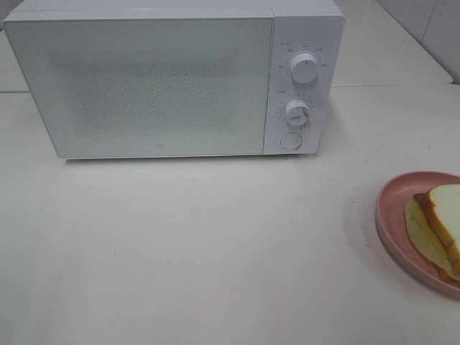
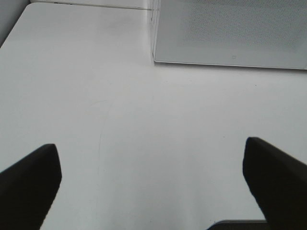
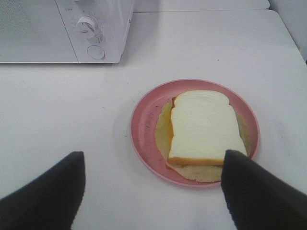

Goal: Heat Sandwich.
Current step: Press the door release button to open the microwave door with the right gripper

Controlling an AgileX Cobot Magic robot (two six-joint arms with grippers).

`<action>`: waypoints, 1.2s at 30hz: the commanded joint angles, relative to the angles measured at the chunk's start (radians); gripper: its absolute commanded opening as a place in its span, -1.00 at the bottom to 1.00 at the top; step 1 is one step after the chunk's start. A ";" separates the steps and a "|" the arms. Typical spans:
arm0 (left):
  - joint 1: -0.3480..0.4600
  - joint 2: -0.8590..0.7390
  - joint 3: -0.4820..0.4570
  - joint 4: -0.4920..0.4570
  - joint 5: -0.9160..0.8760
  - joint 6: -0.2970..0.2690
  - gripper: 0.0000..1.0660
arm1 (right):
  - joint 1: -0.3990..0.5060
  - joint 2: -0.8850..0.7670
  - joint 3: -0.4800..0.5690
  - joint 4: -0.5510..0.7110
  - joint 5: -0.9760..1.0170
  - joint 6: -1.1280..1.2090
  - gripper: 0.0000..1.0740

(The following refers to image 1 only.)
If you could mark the round door release button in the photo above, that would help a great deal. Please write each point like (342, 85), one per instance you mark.
(291, 141)

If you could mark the toy sandwich with bread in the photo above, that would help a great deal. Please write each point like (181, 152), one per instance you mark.
(432, 224)

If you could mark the white lower timer knob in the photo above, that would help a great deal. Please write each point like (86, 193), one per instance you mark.
(297, 113)

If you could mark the white upper power knob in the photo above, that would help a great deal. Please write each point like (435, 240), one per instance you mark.
(304, 67)

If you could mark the pink round plate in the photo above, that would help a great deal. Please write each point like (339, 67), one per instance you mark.
(391, 226)

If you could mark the white microwave oven body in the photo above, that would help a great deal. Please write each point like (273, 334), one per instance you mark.
(297, 26)

